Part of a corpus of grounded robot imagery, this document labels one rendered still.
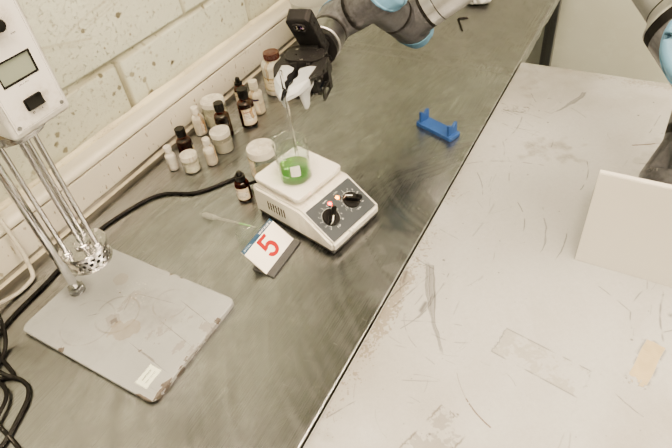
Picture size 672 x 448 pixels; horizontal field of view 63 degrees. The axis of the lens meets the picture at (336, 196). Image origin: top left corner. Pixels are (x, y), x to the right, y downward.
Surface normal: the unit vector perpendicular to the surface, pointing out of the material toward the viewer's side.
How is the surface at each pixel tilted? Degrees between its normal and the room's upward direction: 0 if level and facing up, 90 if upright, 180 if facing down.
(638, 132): 0
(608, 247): 90
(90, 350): 0
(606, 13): 90
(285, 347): 0
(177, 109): 90
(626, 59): 90
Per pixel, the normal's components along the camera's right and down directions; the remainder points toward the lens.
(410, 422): -0.10, -0.74
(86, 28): 0.87, 0.25
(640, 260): -0.48, 0.62
